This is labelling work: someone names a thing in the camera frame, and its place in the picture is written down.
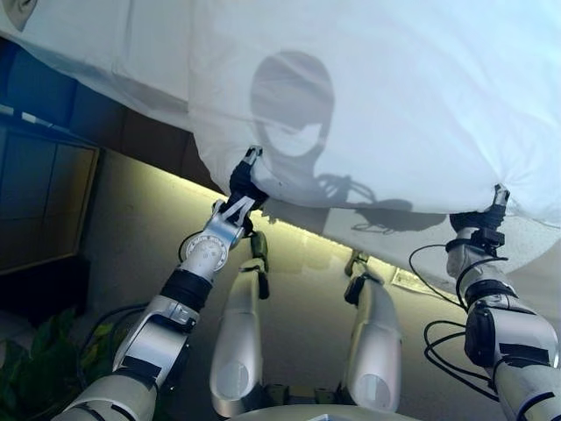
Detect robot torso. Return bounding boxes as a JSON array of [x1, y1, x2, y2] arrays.
[[236, 383, 395, 421]]

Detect large beige pillow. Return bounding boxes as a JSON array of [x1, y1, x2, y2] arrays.
[[0, 0, 36, 32]]

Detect silver robot leg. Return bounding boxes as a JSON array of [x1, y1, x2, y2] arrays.
[[209, 232, 271, 417], [341, 249, 402, 413]]

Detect glass-topped wooden nightstand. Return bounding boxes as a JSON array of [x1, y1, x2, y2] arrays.
[[0, 118, 102, 325]]

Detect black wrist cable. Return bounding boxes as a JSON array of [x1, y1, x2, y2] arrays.
[[408, 243, 501, 391], [76, 304, 150, 387]]

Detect green leafy plant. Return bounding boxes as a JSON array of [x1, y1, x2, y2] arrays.
[[0, 306, 132, 421]]

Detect white duvet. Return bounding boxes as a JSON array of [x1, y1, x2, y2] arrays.
[[186, 0, 561, 286]]

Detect silver robot right leg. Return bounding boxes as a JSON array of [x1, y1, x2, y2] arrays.
[[341, 249, 402, 413]]

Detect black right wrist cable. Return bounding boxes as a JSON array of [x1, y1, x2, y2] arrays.
[[408, 243, 501, 391]]

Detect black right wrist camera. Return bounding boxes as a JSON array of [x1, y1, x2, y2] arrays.
[[471, 230, 506, 259]]

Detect white printed paper sheet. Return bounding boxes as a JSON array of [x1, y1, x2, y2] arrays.
[[389, 267, 415, 290]]

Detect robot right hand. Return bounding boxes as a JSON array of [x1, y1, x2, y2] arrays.
[[449, 183, 512, 232]]

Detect brown upholstered bed frame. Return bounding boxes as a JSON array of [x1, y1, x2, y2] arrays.
[[0, 37, 224, 194]]

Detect silver robot left leg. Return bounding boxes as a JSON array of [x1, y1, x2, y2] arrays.
[[209, 232, 271, 417]]

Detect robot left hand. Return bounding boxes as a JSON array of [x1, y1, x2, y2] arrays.
[[227, 145, 269, 216]]

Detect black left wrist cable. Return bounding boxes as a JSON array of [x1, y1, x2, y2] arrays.
[[76, 304, 150, 387]]

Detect white bed sheet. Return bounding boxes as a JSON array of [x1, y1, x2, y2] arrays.
[[0, 0, 229, 194]]

